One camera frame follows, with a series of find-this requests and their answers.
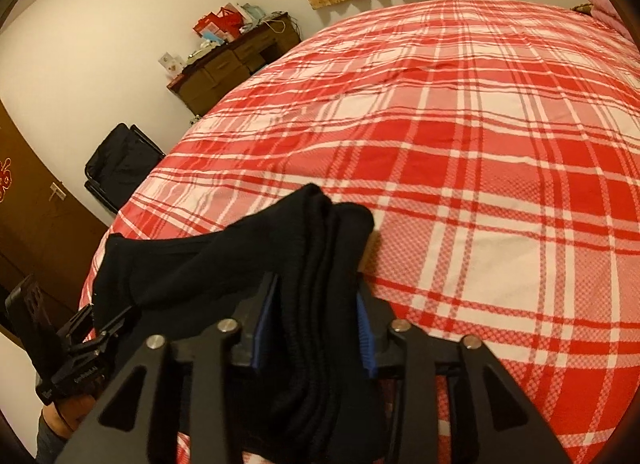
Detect white wall card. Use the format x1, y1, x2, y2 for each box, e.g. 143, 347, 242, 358
159, 51, 184, 83

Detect brown wooden door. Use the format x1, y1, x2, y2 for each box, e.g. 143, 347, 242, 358
0, 98, 108, 339

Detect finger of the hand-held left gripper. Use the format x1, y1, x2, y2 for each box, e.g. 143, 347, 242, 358
57, 305, 98, 342
70, 311, 136, 361

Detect red plaid bed sheet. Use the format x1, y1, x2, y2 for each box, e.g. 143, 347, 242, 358
77, 0, 640, 464

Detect black folding chair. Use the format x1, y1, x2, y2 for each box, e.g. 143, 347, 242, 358
84, 123, 166, 215

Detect red gift bag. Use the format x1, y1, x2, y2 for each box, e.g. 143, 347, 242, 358
194, 4, 246, 42

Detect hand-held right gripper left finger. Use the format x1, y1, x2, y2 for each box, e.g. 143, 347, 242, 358
54, 271, 281, 464

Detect pink pillow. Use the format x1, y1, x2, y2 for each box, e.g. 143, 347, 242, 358
585, 0, 633, 39

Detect dark wooden desk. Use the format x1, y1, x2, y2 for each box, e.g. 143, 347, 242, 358
167, 14, 303, 117

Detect black pants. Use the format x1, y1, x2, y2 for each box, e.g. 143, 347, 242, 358
92, 183, 391, 464

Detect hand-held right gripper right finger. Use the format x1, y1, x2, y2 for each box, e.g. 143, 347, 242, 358
355, 284, 573, 464

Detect person's left forearm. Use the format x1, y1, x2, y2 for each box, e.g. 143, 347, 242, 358
36, 394, 98, 462

